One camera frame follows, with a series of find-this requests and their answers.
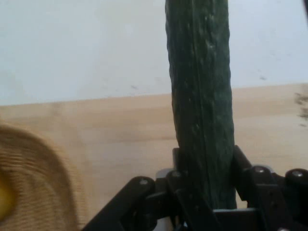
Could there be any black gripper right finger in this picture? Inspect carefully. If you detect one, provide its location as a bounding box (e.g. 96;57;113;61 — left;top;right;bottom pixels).
231;145;308;231

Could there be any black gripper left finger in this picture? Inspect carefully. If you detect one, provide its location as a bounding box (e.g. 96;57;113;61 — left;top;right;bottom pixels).
80;147;217;231

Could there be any dark green cucumber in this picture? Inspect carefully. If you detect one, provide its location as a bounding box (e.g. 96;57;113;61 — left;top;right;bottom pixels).
165;0;238;209

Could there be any bamboo cutting board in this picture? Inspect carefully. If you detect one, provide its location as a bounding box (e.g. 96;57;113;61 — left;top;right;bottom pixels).
0;83;308;231

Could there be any yellow fruit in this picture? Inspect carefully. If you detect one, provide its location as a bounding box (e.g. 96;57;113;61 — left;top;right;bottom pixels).
0;185;15;217

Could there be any wicker basket with handles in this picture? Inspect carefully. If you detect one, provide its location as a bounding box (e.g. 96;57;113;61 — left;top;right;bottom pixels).
0;123;89;231

